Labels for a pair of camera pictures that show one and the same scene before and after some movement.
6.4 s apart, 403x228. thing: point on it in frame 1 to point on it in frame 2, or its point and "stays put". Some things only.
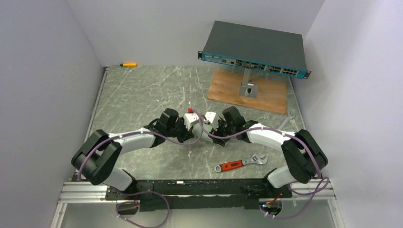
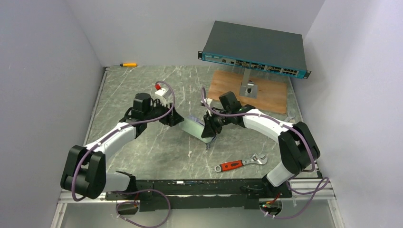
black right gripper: [218, 134] to [211, 124]
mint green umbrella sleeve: [197, 132] stays put
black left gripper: [185, 134] to [168, 114]
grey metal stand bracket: [248, 89] stays put
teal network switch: [263, 49] stays put
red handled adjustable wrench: [260, 159] stays put
